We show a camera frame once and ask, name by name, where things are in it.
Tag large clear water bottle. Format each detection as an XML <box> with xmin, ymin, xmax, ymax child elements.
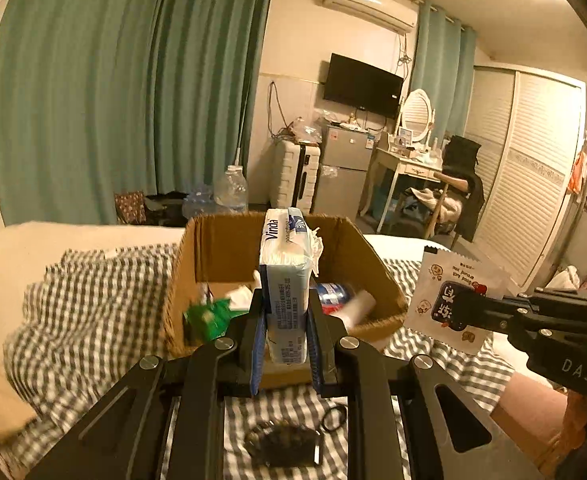
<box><xmin>214</xmin><ymin>164</ymin><xmax>249</xmax><ymax>215</ymax></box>

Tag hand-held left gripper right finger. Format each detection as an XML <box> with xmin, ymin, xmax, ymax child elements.
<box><xmin>306</xmin><ymin>287</ymin><xmax>544</xmax><ymax>480</ymax></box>

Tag green snack packet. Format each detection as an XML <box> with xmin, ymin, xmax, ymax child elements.
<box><xmin>182</xmin><ymin>297</ymin><xmax>247</xmax><ymax>343</ymax></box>

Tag white cartoon print packet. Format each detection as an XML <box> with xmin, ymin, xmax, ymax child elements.
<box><xmin>404</xmin><ymin>247</ymin><xmax>511</xmax><ymax>355</ymax></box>

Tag black bag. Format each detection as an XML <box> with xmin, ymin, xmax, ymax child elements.
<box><xmin>144</xmin><ymin>191</ymin><xmax>189</xmax><ymax>228</ymax></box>

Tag silver fridge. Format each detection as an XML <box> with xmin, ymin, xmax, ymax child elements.
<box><xmin>312</xmin><ymin>122</ymin><xmax>374</xmax><ymax>216</ymax></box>

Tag black wall television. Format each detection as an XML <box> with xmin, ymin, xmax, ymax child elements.
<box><xmin>322</xmin><ymin>52</ymin><xmax>405</xmax><ymax>121</ymax></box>

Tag white louvred wardrobe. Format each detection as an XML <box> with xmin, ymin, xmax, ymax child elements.
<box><xmin>466</xmin><ymin>65</ymin><xmax>587</xmax><ymax>288</ymax></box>

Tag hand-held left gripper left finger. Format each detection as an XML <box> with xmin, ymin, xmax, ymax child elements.
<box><xmin>24</xmin><ymin>287</ymin><xmax>269</xmax><ymax>480</ymax></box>

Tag checked cloth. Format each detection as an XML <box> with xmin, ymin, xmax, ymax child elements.
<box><xmin>4</xmin><ymin>245</ymin><xmax>517</xmax><ymax>480</ymax></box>

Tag wall cables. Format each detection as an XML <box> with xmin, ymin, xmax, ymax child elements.
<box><xmin>268</xmin><ymin>80</ymin><xmax>295</xmax><ymax>141</ymax></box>

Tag brown patterned bag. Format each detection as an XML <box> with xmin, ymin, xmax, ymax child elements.
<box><xmin>114</xmin><ymin>191</ymin><xmax>147</xmax><ymax>226</ymax></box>

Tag wide teal curtain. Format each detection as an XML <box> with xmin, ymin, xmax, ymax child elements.
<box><xmin>0</xmin><ymin>0</ymin><xmax>280</xmax><ymax>228</ymax></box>

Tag small blue label water bottle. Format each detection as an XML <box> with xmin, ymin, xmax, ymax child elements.
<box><xmin>316</xmin><ymin>282</ymin><xmax>361</xmax><ymax>316</ymax></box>

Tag person's right leg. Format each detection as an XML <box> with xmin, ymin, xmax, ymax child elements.
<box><xmin>491</xmin><ymin>374</ymin><xmax>574</xmax><ymax>466</ymax></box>

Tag white dressing table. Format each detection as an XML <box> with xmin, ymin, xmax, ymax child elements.
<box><xmin>358</xmin><ymin>145</ymin><xmax>447</xmax><ymax>233</ymax></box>

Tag black hair tie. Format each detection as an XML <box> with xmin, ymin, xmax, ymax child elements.
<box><xmin>321</xmin><ymin>405</ymin><xmax>349</xmax><ymax>433</ymax></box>

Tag pile of light clothes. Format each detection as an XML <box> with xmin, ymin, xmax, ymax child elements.
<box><xmin>406</xmin><ymin>187</ymin><xmax>467</xmax><ymax>221</ymax></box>

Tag white oval mirror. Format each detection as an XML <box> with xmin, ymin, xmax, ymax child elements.
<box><xmin>398</xmin><ymin>89</ymin><xmax>435</xmax><ymax>148</ymax></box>

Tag white and blue tissue pack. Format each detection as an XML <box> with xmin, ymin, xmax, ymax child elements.
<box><xmin>258</xmin><ymin>207</ymin><xmax>324</xmax><ymax>366</ymax></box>

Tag cardboard box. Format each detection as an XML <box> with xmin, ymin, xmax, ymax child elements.
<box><xmin>166</xmin><ymin>212</ymin><xmax>408</xmax><ymax>390</ymax></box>

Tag pack of water bottles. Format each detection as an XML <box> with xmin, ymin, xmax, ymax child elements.
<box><xmin>181</xmin><ymin>185</ymin><xmax>219</xmax><ymax>221</ymax></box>

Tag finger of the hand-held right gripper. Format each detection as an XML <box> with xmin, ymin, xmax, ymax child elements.
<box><xmin>436</xmin><ymin>282</ymin><xmax>524</xmax><ymax>336</ymax></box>

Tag white air conditioner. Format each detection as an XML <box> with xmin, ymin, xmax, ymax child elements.
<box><xmin>321</xmin><ymin>0</ymin><xmax>419</xmax><ymax>36</ymax></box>

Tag bed with white sheet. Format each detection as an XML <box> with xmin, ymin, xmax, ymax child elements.
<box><xmin>0</xmin><ymin>220</ymin><xmax>569</xmax><ymax>480</ymax></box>

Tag orange hanging garment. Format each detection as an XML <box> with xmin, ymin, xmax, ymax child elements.
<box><xmin>568</xmin><ymin>150</ymin><xmax>587</xmax><ymax>196</ymax></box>

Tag wooden chair with clothes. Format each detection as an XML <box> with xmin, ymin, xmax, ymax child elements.
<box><xmin>441</xmin><ymin>135</ymin><xmax>485</xmax><ymax>243</ymax></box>

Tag white suitcase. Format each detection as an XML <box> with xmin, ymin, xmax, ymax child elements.
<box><xmin>272</xmin><ymin>137</ymin><xmax>321</xmax><ymax>216</ymax></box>

